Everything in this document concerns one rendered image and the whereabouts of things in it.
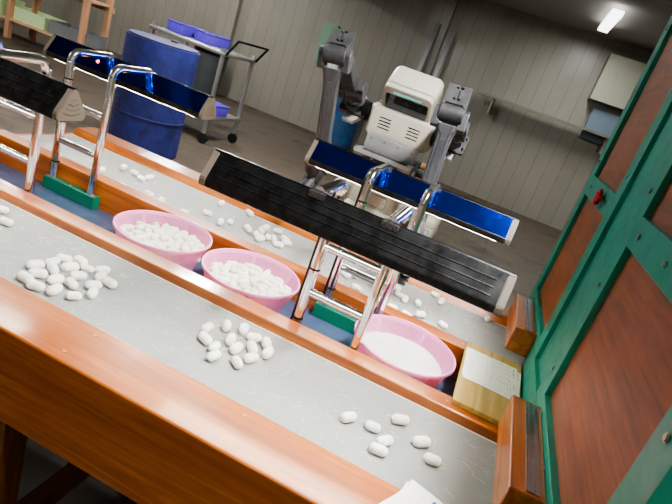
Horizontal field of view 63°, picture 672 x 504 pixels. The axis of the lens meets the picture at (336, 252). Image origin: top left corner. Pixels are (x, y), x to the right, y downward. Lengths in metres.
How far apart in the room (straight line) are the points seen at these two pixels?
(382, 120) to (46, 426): 1.68
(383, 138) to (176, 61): 2.92
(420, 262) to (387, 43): 8.27
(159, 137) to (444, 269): 4.22
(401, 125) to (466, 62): 6.68
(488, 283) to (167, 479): 0.62
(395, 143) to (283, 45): 7.57
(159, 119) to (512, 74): 5.55
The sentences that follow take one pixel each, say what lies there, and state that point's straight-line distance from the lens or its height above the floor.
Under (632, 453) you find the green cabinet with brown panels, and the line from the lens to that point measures 0.78.
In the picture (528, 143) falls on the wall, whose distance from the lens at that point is 8.85.
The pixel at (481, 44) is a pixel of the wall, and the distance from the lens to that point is 8.94.
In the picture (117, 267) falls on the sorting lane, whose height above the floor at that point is 0.74.
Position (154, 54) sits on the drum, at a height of 0.86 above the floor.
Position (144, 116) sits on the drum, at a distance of 4.97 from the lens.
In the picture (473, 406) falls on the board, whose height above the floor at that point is 0.78.
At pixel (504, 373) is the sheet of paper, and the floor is 0.78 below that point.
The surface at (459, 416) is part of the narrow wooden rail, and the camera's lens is 1.23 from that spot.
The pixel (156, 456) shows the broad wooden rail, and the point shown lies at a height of 0.69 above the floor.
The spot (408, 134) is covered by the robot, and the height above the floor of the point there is 1.15.
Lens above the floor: 1.36
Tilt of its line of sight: 19 degrees down
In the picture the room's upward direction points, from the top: 20 degrees clockwise
